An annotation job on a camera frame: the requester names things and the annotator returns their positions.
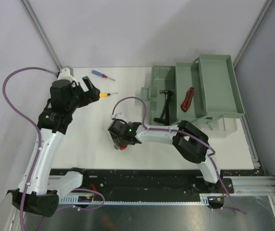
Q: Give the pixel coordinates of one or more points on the aluminium frame post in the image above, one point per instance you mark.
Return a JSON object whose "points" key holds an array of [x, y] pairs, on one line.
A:
{"points": [[40, 32], [259, 21]]}

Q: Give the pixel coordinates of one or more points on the small steel claw hammer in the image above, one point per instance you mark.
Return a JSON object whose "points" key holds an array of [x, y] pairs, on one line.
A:
{"points": [[165, 112]]}

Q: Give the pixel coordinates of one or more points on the green toolbox with clear lid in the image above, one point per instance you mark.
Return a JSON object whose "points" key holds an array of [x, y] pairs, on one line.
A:
{"points": [[216, 105]]}

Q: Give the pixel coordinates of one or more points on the aluminium frame post left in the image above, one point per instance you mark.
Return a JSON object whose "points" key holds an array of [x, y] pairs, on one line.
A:
{"points": [[40, 32]]}

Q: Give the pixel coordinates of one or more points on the grey slotted cable duct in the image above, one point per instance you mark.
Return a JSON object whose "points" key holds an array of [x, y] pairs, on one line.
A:
{"points": [[198, 199]]}

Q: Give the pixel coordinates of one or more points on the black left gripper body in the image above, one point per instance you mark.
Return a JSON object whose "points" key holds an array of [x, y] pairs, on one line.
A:
{"points": [[79, 99]]}

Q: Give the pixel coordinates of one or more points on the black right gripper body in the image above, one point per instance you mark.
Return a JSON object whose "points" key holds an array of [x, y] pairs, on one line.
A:
{"points": [[121, 139]]}

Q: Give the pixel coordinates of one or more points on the yellow handled screwdriver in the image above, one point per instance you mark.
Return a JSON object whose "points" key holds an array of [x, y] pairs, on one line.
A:
{"points": [[103, 95]]}

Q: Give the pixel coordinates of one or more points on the blue handled screwdriver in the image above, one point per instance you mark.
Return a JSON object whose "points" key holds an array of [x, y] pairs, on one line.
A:
{"points": [[97, 73]]}

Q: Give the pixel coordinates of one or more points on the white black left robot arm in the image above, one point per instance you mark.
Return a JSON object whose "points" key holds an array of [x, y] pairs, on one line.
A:
{"points": [[39, 192]]}

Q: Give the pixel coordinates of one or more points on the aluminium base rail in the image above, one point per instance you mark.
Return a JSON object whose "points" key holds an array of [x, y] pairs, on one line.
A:
{"points": [[256, 185]]}

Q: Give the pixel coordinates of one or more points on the aluminium frame post right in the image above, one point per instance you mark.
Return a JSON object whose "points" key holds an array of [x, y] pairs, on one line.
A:
{"points": [[259, 21]]}

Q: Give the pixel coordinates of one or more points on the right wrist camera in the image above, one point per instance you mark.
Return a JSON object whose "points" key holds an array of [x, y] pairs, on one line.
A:
{"points": [[118, 116]]}

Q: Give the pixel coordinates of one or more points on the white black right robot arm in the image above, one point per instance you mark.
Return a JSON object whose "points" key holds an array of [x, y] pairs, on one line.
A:
{"points": [[192, 144]]}

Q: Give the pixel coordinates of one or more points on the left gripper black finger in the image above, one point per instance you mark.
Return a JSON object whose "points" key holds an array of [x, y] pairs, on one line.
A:
{"points": [[90, 85], [92, 97]]}

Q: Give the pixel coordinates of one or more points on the red black utility knife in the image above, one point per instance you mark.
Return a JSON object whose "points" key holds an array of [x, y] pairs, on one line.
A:
{"points": [[187, 100]]}

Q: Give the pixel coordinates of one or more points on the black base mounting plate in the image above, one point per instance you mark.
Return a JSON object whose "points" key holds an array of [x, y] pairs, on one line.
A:
{"points": [[105, 179]]}

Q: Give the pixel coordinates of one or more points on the black hacksaw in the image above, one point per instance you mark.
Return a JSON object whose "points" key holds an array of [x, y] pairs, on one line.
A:
{"points": [[158, 120]]}

